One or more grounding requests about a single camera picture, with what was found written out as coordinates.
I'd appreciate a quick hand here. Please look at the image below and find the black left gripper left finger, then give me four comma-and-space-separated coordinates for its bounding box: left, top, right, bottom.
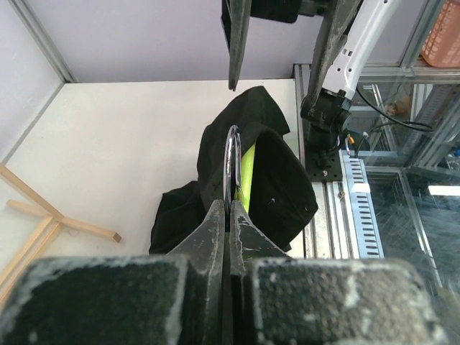
1, 200, 225, 344

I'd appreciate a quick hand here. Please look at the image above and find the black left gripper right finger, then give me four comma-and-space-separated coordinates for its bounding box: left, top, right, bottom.
229, 201, 449, 344

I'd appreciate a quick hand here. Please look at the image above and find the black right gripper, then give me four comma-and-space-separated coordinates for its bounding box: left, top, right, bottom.
221, 0, 362, 108

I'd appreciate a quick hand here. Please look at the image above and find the black button shirt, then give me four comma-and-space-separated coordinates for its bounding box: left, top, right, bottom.
149, 86, 318, 254

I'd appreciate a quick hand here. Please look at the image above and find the green plastic hanger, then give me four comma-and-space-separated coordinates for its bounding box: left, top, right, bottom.
223, 125, 256, 216

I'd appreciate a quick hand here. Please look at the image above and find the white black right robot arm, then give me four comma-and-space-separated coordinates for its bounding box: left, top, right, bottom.
221, 0, 400, 154

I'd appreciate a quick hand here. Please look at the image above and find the orange perforated basket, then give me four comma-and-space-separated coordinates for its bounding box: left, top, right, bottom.
421, 1, 460, 68

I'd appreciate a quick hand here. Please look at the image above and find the aluminium extrusion rail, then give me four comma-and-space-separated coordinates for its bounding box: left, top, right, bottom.
293, 64, 360, 259

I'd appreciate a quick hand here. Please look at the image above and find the blue slotted cable duct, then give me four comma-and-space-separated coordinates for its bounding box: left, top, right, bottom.
341, 150, 385, 259

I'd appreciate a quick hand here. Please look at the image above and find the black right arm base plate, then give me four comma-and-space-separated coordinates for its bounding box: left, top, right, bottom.
305, 150, 343, 183

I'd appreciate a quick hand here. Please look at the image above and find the wooden clothes rack frame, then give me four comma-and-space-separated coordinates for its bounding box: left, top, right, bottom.
1, 164, 121, 305

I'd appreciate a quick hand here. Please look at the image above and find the black right camera cable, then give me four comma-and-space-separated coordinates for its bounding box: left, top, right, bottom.
354, 86, 436, 159

